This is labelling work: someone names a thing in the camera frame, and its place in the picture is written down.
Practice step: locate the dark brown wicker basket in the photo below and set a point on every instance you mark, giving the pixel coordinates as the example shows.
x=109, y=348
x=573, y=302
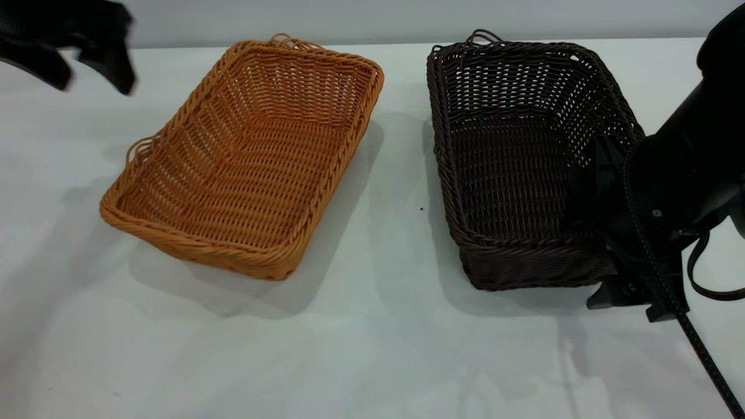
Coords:
x=506, y=174

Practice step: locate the light brown wicker basket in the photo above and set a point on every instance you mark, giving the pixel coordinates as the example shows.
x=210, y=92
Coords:
x=250, y=174

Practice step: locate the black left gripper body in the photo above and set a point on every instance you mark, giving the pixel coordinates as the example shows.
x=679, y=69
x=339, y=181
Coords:
x=58, y=20

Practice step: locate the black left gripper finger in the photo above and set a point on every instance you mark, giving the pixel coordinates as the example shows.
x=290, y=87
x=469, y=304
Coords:
x=110, y=67
x=38, y=65

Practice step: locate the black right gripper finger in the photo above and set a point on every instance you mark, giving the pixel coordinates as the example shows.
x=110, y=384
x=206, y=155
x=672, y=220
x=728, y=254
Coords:
x=614, y=294
x=596, y=180

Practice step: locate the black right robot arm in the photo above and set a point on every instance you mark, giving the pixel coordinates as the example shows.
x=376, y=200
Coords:
x=719, y=70

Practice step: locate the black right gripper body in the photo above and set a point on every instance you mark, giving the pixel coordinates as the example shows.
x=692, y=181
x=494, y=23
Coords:
x=669, y=192

